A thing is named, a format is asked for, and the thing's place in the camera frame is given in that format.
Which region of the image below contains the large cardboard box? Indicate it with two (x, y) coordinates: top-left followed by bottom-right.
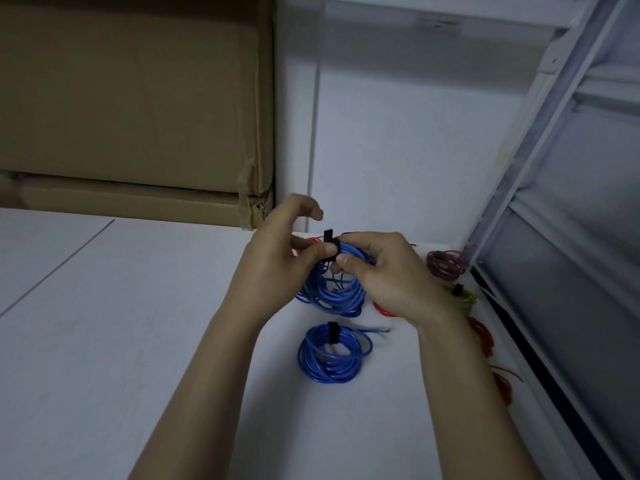
(0, 0), (276, 197)

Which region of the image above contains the person's left forearm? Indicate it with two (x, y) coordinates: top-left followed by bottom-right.
(127, 305), (273, 480)

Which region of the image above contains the dark red wire coil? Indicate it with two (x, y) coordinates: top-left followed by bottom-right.
(426, 249), (471, 282)

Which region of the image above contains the person's right forearm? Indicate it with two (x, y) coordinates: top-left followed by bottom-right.
(415, 314), (547, 480)

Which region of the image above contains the person's left hand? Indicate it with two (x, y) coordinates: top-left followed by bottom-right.
(222, 194), (340, 329)

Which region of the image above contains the yellow-green wire coil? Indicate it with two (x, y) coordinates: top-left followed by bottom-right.
(442, 282), (481, 316)

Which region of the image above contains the white window frame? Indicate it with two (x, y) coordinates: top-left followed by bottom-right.
(459, 0), (640, 480)

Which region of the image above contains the flat cardboard box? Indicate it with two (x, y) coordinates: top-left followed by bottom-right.
(0, 170), (276, 231)

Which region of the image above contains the blue wire coil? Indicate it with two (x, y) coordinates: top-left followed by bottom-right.
(297, 322), (391, 384)
(295, 242), (377, 318)

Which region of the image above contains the person's right hand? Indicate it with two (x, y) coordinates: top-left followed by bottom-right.
(329, 232), (464, 331)

